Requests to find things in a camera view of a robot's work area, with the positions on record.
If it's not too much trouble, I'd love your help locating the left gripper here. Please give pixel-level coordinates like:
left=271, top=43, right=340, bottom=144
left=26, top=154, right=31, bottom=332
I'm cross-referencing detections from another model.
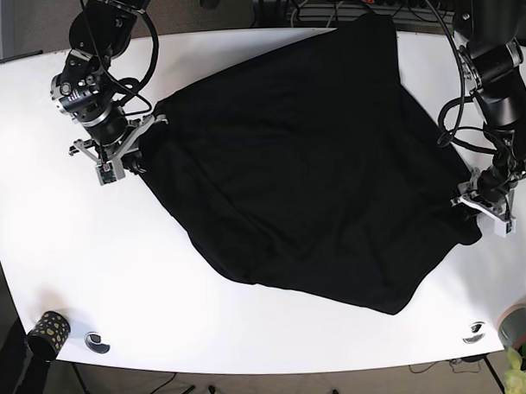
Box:
left=452, top=166, right=518, bottom=238

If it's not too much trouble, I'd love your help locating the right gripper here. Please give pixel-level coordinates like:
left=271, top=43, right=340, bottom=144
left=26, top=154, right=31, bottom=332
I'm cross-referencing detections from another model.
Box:
left=68, top=112, right=168, bottom=186

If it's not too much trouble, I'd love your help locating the black T-shirt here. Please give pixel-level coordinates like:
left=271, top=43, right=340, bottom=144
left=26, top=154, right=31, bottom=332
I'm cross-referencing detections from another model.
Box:
left=139, top=14, right=481, bottom=315

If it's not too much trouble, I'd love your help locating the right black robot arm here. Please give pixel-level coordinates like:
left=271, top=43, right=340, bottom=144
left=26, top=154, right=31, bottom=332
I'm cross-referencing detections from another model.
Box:
left=50, top=0, right=166, bottom=185

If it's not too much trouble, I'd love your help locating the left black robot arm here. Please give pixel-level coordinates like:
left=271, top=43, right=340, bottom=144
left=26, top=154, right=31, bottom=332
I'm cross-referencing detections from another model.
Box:
left=453, top=0, right=526, bottom=237

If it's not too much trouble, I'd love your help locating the grey plant pot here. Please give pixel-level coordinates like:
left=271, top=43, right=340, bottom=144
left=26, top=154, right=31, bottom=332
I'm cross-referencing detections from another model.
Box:
left=497, top=303, right=526, bottom=350

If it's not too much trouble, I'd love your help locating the right metal table grommet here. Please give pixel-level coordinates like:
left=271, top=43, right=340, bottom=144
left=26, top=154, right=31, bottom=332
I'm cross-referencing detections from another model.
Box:
left=461, top=321, right=487, bottom=345

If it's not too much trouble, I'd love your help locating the metal table grommet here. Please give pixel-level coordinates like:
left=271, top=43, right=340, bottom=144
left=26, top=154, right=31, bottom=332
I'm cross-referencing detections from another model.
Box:
left=84, top=332, right=111, bottom=354
left=461, top=321, right=487, bottom=345

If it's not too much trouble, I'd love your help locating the left metal table grommet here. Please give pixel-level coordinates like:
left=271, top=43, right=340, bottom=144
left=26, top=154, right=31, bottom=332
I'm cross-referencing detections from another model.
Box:
left=84, top=332, right=111, bottom=354

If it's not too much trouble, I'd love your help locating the black floral cup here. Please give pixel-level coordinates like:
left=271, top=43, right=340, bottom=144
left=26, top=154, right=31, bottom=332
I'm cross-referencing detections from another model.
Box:
left=26, top=311, right=72, bottom=362

